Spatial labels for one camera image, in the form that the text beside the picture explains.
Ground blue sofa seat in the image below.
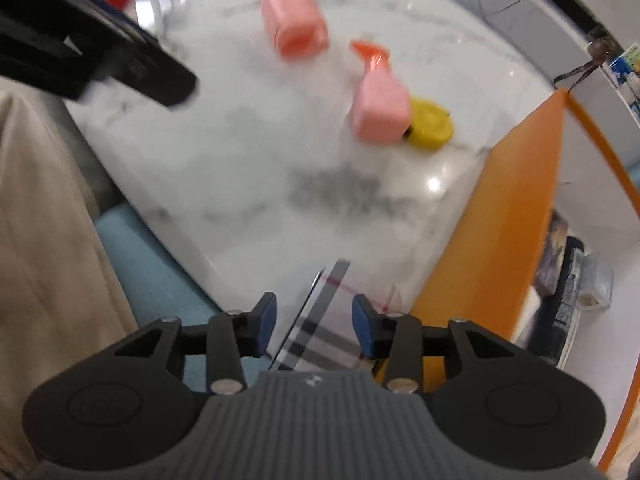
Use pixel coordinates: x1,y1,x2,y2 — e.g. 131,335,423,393
95,200,271,396

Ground pink cup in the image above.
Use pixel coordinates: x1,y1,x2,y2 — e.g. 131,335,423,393
261,0,330,58

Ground yellow tape measure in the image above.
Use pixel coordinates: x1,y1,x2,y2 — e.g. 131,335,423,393
402,97,455,152

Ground white marble tv stand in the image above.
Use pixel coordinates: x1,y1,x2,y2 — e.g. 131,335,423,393
390,0,640,128

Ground person's beige trousers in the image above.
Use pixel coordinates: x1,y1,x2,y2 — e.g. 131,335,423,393
0,77,142,480

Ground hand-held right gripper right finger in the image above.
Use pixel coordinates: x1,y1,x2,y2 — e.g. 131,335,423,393
351,294,522,394

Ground orange cardboard box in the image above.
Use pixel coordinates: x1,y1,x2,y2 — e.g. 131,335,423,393
375,87,640,473

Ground plaid checkered cloth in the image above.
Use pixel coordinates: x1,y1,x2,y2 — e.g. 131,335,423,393
269,259,401,373

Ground dark patterned packet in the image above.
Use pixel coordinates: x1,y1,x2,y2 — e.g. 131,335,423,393
532,210,571,293

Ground pink spray bottle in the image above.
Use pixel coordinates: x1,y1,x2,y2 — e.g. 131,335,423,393
348,39,412,144

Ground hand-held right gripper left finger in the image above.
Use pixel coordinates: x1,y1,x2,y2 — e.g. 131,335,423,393
114,292,277,394

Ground clear plastic box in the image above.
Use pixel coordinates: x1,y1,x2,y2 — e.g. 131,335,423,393
575,252,615,310

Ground dark blue wallet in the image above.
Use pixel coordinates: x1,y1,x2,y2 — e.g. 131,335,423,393
550,235,586,335

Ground brown camera with strap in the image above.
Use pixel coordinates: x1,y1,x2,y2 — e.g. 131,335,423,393
554,37,623,92

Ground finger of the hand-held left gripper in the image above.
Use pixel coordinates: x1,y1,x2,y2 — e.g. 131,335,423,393
65,7,199,109
0,46,97,101

